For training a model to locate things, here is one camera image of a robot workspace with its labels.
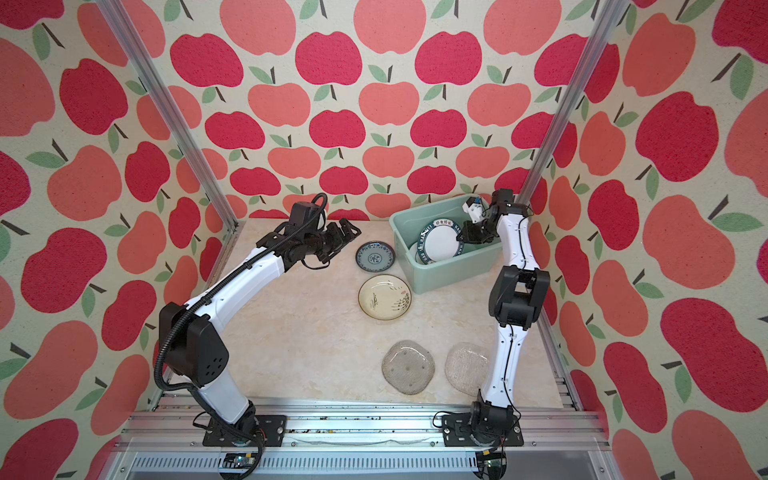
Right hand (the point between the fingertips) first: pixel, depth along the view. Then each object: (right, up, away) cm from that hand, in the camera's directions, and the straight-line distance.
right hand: (467, 237), depth 98 cm
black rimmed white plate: (-9, -2, +5) cm, 10 cm away
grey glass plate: (-21, -39, -12) cm, 46 cm away
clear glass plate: (-3, -39, -12) cm, 41 cm away
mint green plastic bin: (0, -8, -11) cm, 14 cm away
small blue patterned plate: (-31, -7, +13) cm, 34 cm away
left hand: (-35, -1, -15) cm, 38 cm away
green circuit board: (-63, -56, -26) cm, 88 cm away
